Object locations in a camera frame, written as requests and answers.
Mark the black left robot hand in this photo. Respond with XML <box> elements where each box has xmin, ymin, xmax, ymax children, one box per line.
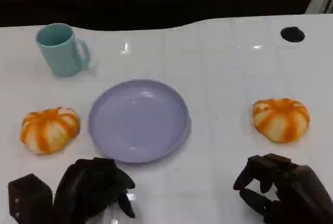
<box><xmin>53</xmin><ymin>157</ymin><xmax>136</xmax><ymax>224</ymax></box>

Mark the orange and white bread roll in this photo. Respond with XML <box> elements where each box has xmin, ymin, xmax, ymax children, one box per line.
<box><xmin>252</xmin><ymin>98</ymin><xmax>311</xmax><ymax>143</ymax></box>
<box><xmin>20</xmin><ymin>106</ymin><xmax>81</xmax><ymax>155</ymax></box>

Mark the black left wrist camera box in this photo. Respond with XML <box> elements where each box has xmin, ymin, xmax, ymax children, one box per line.
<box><xmin>7</xmin><ymin>173</ymin><xmax>54</xmax><ymax>224</ymax></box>

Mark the lilac plate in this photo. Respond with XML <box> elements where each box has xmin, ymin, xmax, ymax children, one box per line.
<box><xmin>87</xmin><ymin>79</ymin><xmax>192</xmax><ymax>164</ymax></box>

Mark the pale green mug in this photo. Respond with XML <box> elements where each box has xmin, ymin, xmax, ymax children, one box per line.
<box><xmin>35</xmin><ymin>22</ymin><xmax>91</xmax><ymax>77</ymax></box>

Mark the black round table grommet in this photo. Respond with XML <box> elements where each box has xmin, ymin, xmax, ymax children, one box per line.
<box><xmin>280</xmin><ymin>26</ymin><xmax>305</xmax><ymax>43</ymax></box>

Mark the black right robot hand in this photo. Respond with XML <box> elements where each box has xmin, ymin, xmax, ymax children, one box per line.
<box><xmin>233</xmin><ymin>153</ymin><xmax>333</xmax><ymax>224</ymax></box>

